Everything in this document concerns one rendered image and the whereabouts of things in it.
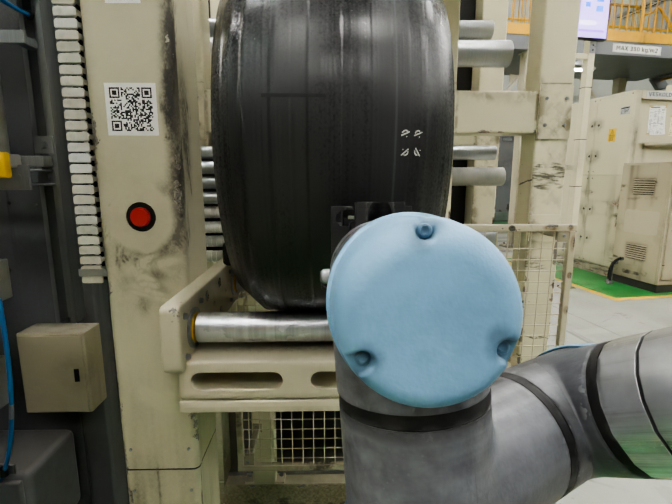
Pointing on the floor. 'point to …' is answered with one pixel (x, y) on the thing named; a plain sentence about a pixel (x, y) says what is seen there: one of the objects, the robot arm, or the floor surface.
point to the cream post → (151, 238)
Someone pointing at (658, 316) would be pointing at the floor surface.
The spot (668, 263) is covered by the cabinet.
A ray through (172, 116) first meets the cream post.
